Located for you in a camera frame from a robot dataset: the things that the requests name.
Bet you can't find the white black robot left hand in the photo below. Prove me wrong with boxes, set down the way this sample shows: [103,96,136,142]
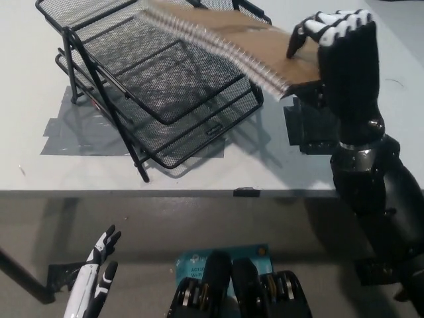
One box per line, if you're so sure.
[62,225,123,318]

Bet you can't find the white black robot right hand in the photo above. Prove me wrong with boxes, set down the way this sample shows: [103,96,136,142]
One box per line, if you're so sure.
[286,9,387,146]

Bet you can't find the brown spiral notebook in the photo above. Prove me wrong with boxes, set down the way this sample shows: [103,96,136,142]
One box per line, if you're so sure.
[142,0,324,102]

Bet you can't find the black teal robot body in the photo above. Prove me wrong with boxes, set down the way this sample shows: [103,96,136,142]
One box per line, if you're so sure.
[167,244,312,318]

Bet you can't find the black mesh file tray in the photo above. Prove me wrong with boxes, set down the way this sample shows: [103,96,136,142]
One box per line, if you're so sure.
[34,0,266,182]

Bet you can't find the black floor tape patch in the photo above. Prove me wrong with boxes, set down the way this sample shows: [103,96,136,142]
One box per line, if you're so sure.
[354,258,403,286]
[48,263,83,292]

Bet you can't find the grey tape patch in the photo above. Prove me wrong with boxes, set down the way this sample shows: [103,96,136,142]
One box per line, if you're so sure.
[40,85,226,156]

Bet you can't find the small black tape strip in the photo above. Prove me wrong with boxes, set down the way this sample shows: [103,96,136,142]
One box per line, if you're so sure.
[233,187,260,198]

